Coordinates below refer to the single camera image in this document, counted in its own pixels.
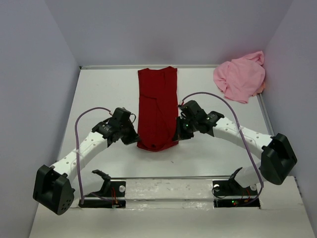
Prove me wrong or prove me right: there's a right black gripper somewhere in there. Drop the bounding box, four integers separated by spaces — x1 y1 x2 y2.
173 116 198 141

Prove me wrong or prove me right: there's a red t shirt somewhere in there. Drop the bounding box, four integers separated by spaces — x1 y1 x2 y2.
137 66 178 152

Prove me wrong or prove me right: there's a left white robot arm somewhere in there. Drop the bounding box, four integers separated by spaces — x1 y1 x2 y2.
33 108 140 215

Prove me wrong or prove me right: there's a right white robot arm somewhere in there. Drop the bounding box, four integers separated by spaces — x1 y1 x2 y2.
173 100 297 194

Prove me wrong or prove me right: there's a pink t shirt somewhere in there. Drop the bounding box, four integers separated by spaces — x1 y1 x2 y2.
213 51 265 104

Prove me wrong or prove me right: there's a metal rail at front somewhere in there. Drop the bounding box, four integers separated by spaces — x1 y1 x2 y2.
111 176 230 180

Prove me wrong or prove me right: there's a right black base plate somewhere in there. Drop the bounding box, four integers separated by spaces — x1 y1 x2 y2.
211 180 261 208

